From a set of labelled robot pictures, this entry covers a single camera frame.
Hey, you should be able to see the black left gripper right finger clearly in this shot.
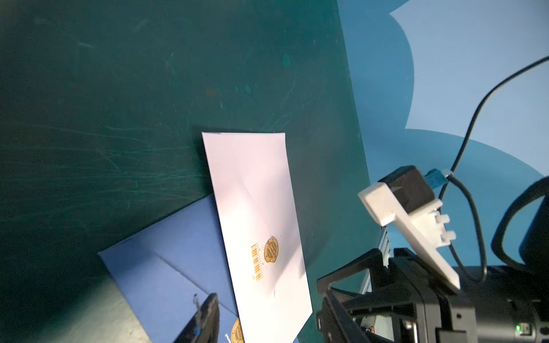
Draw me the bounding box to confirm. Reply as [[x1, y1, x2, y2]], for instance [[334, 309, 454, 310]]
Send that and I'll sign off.
[[316, 291, 370, 343]]

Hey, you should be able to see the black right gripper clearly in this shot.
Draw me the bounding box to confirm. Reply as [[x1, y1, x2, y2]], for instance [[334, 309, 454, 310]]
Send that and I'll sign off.
[[317, 248, 548, 342]]

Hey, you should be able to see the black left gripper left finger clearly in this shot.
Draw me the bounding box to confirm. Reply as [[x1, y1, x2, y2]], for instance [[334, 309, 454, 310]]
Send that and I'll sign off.
[[174, 293, 220, 343]]

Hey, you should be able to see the dark blue envelope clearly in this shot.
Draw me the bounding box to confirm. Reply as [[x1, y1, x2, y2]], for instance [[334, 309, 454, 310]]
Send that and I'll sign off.
[[99, 195, 237, 342]]

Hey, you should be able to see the lavender envelope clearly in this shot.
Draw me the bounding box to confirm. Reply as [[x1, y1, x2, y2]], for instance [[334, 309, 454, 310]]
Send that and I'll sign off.
[[202, 133, 313, 342]]

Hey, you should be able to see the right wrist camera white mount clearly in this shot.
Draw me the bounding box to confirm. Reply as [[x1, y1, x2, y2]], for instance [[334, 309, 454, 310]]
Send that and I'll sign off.
[[358, 166, 460, 289]]

